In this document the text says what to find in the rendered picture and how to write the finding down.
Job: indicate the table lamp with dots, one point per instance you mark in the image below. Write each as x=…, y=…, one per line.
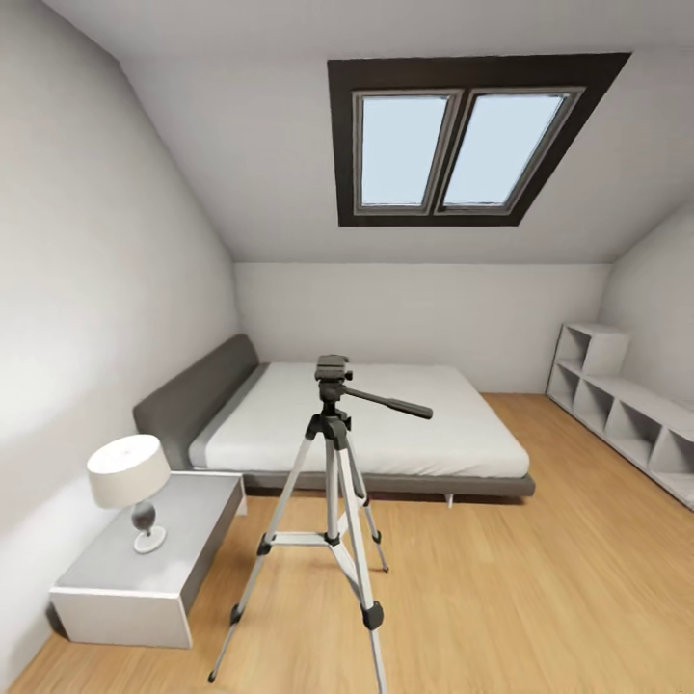
x=118, y=489

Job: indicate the fixed window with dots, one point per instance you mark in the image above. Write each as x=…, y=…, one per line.
x=456, y=142

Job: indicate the bed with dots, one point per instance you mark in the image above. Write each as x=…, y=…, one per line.
x=228, y=412

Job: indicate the camera tripod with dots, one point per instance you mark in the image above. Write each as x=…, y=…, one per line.
x=343, y=471

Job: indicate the bookcase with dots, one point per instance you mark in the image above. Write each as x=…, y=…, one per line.
x=586, y=382

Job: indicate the nightstand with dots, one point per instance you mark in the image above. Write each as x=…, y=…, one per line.
x=113, y=594

